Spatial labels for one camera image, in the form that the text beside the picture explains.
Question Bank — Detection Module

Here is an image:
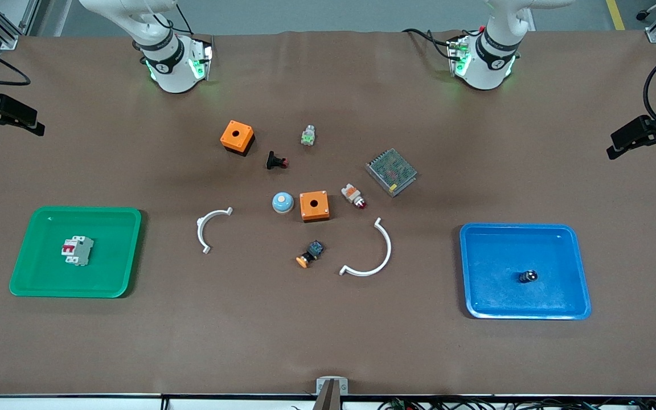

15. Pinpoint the all orange button box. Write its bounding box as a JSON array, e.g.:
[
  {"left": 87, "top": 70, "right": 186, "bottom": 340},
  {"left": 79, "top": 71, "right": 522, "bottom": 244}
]
[{"left": 299, "top": 191, "right": 331, "bottom": 223}]

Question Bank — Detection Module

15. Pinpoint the orange mushroom button blue block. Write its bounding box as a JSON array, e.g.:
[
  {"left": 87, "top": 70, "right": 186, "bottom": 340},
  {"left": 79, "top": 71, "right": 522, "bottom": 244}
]
[{"left": 296, "top": 240, "right": 325, "bottom": 268}]

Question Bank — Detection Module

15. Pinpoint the metal mesh power supply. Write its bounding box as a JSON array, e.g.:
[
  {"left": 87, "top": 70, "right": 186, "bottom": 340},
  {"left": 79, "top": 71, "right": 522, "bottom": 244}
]
[{"left": 366, "top": 148, "right": 418, "bottom": 198}]

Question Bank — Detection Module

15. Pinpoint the red indicator lamp orange body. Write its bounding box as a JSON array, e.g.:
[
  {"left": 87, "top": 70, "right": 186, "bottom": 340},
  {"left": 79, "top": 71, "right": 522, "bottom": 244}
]
[{"left": 341, "top": 183, "right": 367, "bottom": 210}]

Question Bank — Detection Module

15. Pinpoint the small white curved clamp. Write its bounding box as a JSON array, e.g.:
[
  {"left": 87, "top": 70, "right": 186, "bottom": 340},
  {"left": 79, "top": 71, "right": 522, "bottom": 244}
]
[{"left": 196, "top": 207, "right": 233, "bottom": 254}]

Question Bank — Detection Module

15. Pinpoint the orange button box black base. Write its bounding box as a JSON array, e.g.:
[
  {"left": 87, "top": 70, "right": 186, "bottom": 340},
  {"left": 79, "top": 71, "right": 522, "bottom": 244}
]
[{"left": 220, "top": 120, "right": 255, "bottom": 156}]

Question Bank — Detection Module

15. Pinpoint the grey metal bracket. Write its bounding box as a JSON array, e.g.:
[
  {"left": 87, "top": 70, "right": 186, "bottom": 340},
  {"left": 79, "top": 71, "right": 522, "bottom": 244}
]
[{"left": 316, "top": 377, "right": 349, "bottom": 395}]

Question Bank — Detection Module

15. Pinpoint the blue plastic tray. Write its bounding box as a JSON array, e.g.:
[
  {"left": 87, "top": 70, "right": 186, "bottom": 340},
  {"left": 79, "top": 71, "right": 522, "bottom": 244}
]
[{"left": 459, "top": 223, "right": 592, "bottom": 320}]

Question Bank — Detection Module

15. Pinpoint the black base cable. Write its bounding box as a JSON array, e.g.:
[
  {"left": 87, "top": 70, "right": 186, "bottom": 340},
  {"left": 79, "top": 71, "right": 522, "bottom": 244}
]
[
  {"left": 402, "top": 27, "right": 461, "bottom": 60},
  {"left": 157, "top": 3, "right": 193, "bottom": 35}
]

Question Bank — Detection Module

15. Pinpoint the black cable bundle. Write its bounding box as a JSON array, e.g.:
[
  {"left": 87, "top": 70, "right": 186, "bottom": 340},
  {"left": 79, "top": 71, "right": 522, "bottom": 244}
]
[{"left": 376, "top": 397, "right": 656, "bottom": 410}]

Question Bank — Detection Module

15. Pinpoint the green plastic tray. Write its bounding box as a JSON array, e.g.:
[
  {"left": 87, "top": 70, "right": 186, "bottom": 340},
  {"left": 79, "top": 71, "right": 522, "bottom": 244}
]
[{"left": 9, "top": 206, "right": 142, "bottom": 298}]

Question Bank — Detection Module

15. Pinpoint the brown table mat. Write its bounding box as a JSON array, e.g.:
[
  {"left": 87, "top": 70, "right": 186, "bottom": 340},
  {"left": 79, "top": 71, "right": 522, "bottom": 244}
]
[{"left": 0, "top": 30, "right": 656, "bottom": 396}]

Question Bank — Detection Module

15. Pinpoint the large white curved clamp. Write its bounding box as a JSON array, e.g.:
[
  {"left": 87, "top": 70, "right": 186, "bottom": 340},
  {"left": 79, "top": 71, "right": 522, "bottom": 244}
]
[{"left": 339, "top": 218, "right": 392, "bottom": 277}]

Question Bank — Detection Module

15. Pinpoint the white circuit breaker red switch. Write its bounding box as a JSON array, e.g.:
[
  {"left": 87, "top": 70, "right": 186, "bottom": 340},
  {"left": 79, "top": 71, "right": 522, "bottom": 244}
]
[{"left": 61, "top": 236, "right": 95, "bottom": 267}]

